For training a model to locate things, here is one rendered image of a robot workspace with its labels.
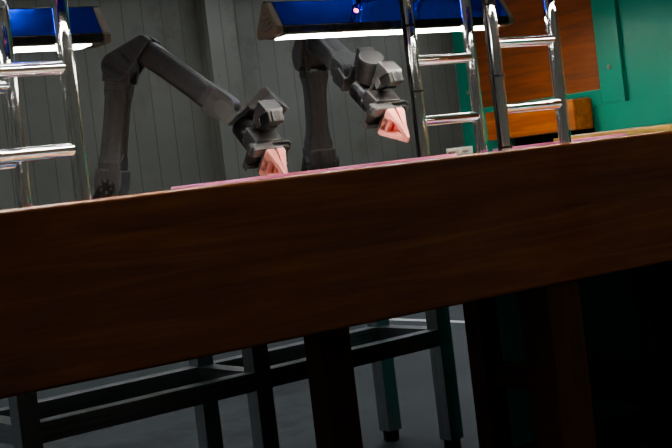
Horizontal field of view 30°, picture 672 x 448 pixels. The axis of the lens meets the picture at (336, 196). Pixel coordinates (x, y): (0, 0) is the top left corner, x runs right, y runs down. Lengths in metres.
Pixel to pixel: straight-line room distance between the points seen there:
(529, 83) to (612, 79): 0.28
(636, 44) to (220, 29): 9.01
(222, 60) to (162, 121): 0.80
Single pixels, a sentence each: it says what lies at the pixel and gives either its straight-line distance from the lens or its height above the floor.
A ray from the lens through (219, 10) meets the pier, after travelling 11.67.
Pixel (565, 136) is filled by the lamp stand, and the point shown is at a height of 0.78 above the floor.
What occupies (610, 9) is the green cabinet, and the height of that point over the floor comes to 1.04.
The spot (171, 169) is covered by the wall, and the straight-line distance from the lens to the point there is 11.40.
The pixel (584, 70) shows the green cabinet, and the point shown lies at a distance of 2.93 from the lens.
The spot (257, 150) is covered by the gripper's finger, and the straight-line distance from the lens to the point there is 2.64.
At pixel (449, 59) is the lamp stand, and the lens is 2.54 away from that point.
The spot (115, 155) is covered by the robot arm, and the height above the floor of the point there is 0.85.
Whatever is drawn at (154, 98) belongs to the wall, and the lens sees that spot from 11.38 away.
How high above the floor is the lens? 0.77
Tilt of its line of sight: 1 degrees down
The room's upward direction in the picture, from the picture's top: 7 degrees counter-clockwise
